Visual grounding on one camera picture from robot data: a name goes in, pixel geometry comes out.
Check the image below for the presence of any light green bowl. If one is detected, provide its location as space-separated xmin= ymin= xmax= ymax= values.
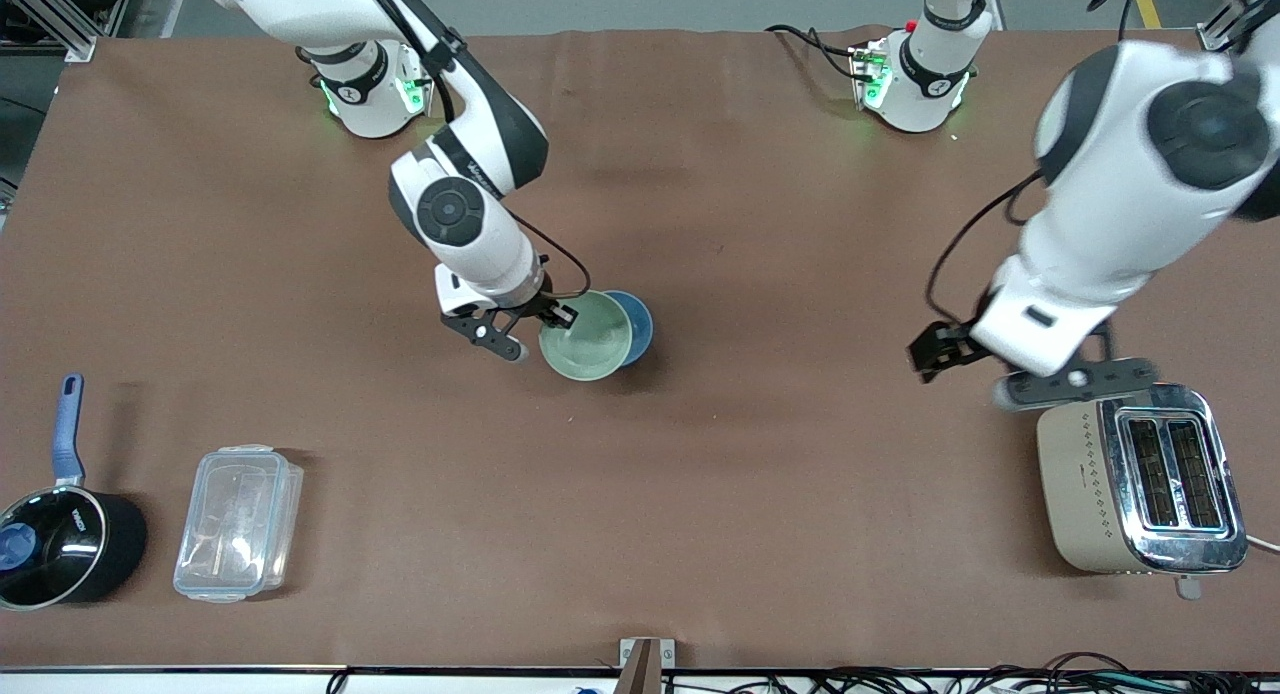
xmin=538 ymin=290 xmax=635 ymax=383

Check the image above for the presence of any blue bowl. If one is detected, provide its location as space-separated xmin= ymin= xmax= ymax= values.
xmin=603 ymin=290 xmax=655 ymax=369

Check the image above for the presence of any beige chrome toaster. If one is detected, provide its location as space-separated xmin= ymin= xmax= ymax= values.
xmin=1036 ymin=382 xmax=1250 ymax=601

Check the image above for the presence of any brown table cover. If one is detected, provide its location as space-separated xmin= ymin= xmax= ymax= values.
xmin=0 ymin=29 xmax=1280 ymax=672

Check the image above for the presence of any clear plastic lidded container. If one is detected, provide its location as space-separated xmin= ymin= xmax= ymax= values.
xmin=173 ymin=444 xmax=304 ymax=605

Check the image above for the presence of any glass lid blue knob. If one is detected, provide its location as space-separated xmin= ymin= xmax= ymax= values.
xmin=0 ymin=489 xmax=107 ymax=609

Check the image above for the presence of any tangle of black cables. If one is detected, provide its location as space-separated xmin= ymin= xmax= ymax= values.
xmin=660 ymin=652 xmax=1280 ymax=694

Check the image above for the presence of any aluminium corner bracket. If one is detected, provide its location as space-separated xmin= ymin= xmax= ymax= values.
xmin=1196 ymin=4 xmax=1253 ymax=53

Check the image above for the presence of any black left base cable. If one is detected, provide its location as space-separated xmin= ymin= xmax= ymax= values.
xmin=764 ymin=24 xmax=873 ymax=81

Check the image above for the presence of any small metal bracket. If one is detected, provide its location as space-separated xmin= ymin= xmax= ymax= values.
xmin=618 ymin=637 xmax=677 ymax=694

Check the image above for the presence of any black saucepan blue handle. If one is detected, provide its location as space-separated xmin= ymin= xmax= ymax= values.
xmin=0 ymin=373 xmax=149 ymax=612

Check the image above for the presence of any aluminium frame profile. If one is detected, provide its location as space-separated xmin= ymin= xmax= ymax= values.
xmin=0 ymin=0 xmax=137 ymax=63

